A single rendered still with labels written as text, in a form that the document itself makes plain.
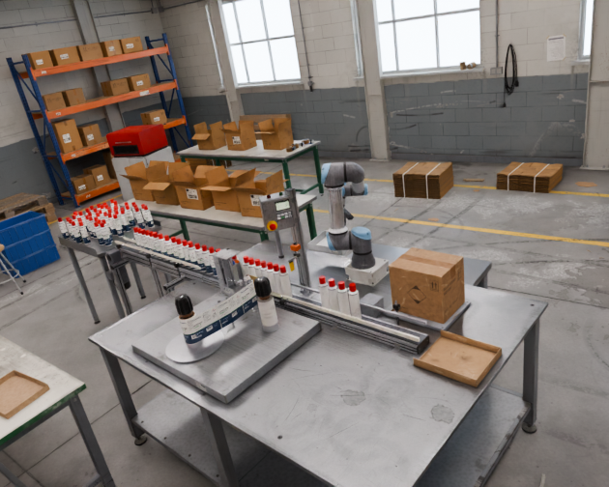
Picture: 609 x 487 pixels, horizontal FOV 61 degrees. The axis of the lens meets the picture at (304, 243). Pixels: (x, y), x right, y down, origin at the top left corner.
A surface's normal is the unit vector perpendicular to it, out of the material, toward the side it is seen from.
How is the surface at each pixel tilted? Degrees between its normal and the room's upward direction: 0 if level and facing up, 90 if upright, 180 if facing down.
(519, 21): 90
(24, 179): 90
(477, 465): 1
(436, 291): 90
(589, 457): 0
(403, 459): 0
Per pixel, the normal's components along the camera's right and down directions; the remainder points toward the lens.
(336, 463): -0.15, -0.91
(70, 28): 0.78, 0.13
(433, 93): -0.60, 0.41
